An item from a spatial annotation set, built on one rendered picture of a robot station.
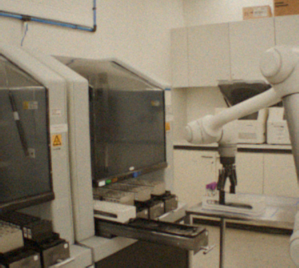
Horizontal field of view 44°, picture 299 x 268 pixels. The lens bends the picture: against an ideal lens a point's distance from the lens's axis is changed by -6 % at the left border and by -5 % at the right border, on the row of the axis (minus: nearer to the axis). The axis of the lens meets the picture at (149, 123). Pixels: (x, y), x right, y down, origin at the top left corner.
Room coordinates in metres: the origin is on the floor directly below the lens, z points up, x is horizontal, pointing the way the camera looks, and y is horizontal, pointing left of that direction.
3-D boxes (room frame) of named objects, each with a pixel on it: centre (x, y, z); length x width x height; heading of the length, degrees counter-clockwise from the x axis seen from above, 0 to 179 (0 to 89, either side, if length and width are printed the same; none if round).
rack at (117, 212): (1.73, 0.22, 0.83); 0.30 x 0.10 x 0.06; 57
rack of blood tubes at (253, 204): (1.74, -0.39, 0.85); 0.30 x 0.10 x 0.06; 52
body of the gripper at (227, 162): (1.77, -0.36, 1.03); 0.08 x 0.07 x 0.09; 141
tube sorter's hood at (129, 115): (2.05, 0.28, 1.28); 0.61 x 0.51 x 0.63; 147
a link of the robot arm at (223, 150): (1.77, -0.36, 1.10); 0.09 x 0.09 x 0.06
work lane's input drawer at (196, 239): (1.63, 0.07, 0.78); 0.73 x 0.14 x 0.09; 57
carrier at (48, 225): (1.39, 0.43, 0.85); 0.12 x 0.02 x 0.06; 147
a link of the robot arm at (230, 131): (1.76, -0.35, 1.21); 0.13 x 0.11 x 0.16; 121
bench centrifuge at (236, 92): (4.02, -1.03, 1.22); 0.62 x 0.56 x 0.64; 145
